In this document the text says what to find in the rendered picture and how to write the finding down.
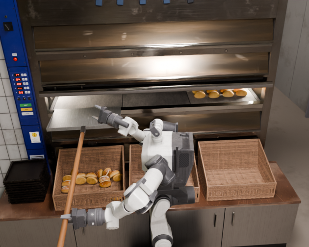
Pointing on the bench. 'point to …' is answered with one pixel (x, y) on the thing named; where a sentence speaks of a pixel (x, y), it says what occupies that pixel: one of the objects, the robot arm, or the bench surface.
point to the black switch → (8, 26)
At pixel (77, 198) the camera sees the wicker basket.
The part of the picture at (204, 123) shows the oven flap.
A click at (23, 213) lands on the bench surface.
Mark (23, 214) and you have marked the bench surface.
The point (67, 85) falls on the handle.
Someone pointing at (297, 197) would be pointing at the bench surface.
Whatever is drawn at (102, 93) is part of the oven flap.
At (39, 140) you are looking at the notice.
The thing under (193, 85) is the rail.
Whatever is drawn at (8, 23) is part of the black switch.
